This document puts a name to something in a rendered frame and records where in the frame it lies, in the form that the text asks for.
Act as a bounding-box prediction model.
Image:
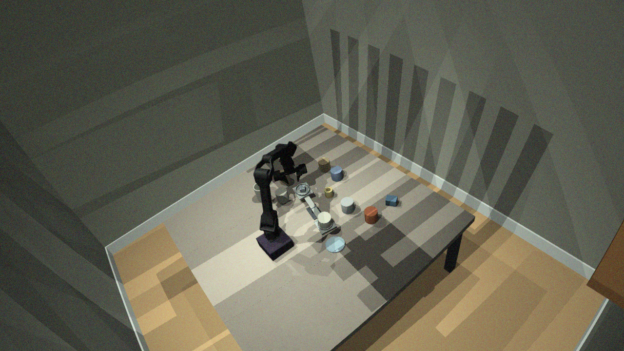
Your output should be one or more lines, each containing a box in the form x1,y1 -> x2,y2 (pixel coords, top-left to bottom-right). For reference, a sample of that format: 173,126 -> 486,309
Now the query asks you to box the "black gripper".
273,163 -> 307,184

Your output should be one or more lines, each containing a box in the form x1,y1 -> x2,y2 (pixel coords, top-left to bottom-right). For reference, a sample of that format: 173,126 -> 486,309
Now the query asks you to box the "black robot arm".
253,141 -> 297,243

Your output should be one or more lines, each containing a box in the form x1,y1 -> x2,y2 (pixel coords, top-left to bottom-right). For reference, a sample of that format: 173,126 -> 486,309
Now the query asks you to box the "reddish-brown cylinder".
364,206 -> 378,224

